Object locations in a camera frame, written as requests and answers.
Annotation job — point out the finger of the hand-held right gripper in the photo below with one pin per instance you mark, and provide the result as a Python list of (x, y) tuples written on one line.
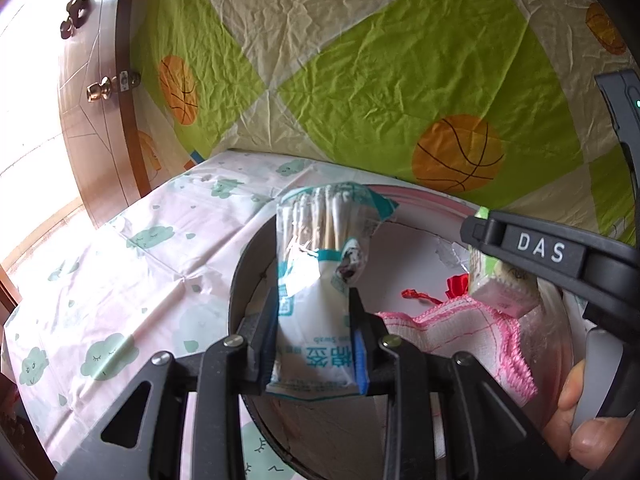
[(482, 232)]

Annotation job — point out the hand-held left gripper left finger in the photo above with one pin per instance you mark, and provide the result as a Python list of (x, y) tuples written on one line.
[(270, 340)]

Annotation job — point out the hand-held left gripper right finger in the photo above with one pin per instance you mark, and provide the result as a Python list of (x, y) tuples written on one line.
[(357, 355)]

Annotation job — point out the cotton swab packet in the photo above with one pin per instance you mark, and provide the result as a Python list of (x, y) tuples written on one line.
[(320, 310)]

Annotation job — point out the green tissue pack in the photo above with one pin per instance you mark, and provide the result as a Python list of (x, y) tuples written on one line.
[(500, 292)]

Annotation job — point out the round metal tin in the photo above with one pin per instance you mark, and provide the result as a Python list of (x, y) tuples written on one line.
[(405, 270)]

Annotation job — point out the white cloth with pink trim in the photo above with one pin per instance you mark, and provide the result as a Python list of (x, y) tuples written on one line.
[(450, 335)]

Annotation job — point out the person's right hand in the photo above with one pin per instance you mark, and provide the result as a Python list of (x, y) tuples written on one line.
[(600, 442)]

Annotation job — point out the brown wooden door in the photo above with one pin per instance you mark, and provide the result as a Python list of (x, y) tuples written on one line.
[(100, 150)]

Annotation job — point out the dark wooden furniture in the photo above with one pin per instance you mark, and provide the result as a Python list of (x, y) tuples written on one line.
[(12, 420)]

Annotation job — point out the brass door knob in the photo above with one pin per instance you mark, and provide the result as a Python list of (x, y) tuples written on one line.
[(100, 91)]

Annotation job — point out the door ornament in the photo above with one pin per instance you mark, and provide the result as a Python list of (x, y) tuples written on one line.
[(75, 10)]

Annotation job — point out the green basketball print wall sheet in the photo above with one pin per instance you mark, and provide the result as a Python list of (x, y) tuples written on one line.
[(400, 60)]

